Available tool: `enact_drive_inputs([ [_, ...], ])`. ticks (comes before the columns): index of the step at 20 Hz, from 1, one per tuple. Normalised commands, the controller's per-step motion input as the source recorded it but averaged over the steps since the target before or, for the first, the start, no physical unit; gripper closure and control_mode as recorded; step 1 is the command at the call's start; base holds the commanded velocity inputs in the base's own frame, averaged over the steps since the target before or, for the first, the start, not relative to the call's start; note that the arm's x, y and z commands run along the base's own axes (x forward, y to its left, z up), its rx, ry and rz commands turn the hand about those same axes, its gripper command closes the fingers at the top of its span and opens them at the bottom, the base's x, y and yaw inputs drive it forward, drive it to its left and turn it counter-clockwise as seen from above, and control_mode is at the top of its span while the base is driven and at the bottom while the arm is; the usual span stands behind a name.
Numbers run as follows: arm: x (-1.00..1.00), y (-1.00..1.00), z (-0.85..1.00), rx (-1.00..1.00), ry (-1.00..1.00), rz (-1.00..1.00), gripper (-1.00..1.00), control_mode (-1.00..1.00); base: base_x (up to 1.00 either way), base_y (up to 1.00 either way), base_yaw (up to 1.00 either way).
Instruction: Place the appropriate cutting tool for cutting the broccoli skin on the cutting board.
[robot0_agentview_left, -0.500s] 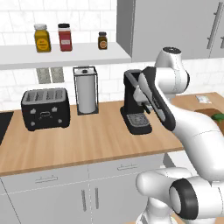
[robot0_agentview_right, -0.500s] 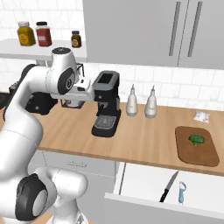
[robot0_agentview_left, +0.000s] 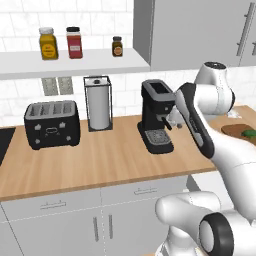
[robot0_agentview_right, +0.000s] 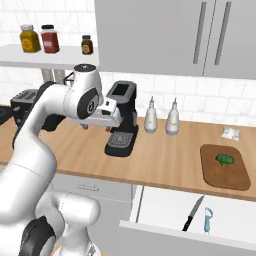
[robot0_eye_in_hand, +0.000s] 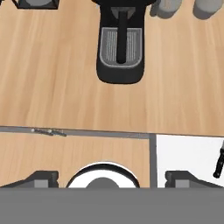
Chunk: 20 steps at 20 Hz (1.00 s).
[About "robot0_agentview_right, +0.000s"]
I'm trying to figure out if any white bottle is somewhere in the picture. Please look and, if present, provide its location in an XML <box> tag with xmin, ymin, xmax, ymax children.
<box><xmin>143</xmin><ymin>96</ymin><xmax>159</xmax><ymax>134</ymax></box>
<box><xmin>165</xmin><ymin>97</ymin><xmax>181</xmax><ymax>136</ymax></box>

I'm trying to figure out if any black coffee machine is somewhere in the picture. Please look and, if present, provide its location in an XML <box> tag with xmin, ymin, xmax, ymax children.
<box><xmin>104</xmin><ymin>80</ymin><xmax>140</xmax><ymax>158</ymax></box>

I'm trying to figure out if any red spice jar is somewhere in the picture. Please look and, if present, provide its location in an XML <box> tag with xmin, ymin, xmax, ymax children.
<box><xmin>40</xmin><ymin>24</ymin><xmax>61</xmax><ymax>54</ymax></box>

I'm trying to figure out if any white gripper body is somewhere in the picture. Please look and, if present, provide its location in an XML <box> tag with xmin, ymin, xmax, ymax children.
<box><xmin>71</xmin><ymin>109</ymin><xmax>123</xmax><ymax>129</ymax></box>

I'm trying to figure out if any black hob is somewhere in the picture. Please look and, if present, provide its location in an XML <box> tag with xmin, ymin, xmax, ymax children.
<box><xmin>0</xmin><ymin>105</ymin><xmax>14</xmax><ymax>126</ymax></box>

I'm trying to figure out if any grey shelf bracket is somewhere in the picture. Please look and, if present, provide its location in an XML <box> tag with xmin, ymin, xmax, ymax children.
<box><xmin>40</xmin><ymin>68</ymin><xmax>67</xmax><ymax>84</ymax></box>

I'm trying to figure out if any green broccoli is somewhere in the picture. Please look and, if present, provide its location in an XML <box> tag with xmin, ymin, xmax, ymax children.
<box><xmin>215</xmin><ymin>153</ymin><xmax>235</xmax><ymax>169</ymax></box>

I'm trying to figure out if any yellow spice jar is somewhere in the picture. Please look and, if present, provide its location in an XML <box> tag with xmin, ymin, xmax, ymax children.
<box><xmin>19</xmin><ymin>24</ymin><xmax>42</xmax><ymax>54</ymax></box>

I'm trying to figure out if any brown cutting board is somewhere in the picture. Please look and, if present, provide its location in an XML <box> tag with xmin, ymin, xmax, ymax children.
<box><xmin>199</xmin><ymin>143</ymin><xmax>252</xmax><ymax>192</ymax></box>

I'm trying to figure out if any black handled knife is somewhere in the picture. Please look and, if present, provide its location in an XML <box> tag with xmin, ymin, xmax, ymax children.
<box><xmin>181</xmin><ymin>195</ymin><xmax>205</xmax><ymax>232</ymax></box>

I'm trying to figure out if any open white drawer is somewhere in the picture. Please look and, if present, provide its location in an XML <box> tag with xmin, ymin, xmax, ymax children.
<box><xmin>118</xmin><ymin>185</ymin><xmax>256</xmax><ymax>256</ymax></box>

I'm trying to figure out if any grey cupboard door handle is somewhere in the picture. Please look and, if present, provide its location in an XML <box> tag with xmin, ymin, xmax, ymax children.
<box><xmin>214</xmin><ymin>1</ymin><xmax>233</xmax><ymax>66</ymax></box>
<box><xmin>192</xmin><ymin>1</ymin><xmax>208</xmax><ymax>65</ymax></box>

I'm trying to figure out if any narrow grey cupboard door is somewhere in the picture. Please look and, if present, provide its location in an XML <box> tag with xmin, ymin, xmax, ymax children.
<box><xmin>203</xmin><ymin>0</ymin><xmax>256</xmax><ymax>80</ymax></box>

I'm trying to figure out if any white wall shelf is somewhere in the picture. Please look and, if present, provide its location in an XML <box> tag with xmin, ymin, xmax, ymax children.
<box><xmin>0</xmin><ymin>43</ymin><xmax>100</xmax><ymax>71</ymax></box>

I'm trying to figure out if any grey drawer handle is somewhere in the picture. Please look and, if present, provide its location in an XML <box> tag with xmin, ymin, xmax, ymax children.
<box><xmin>76</xmin><ymin>184</ymin><xmax>101</xmax><ymax>192</ymax></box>

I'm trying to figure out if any light blue peeler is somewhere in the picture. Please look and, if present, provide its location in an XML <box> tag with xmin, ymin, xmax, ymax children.
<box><xmin>203</xmin><ymin>207</ymin><xmax>214</xmax><ymax>234</ymax></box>

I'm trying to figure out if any black toaster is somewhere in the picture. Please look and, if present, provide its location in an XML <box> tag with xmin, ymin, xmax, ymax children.
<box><xmin>9</xmin><ymin>88</ymin><xmax>44</xmax><ymax>128</ymax></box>

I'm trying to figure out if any wide grey cupboard door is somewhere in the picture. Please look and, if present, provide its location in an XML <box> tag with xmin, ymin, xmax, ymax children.
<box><xmin>94</xmin><ymin>0</ymin><xmax>216</xmax><ymax>77</ymax></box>

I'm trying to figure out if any small brown jar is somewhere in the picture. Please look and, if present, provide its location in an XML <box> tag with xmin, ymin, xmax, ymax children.
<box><xmin>80</xmin><ymin>34</ymin><xmax>94</xmax><ymax>56</ymax></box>

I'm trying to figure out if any closed grey drawer front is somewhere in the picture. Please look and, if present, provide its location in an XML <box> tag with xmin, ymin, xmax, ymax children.
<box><xmin>51</xmin><ymin>173</ymin><xmax>135</xmax><ymax>203</ymax></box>

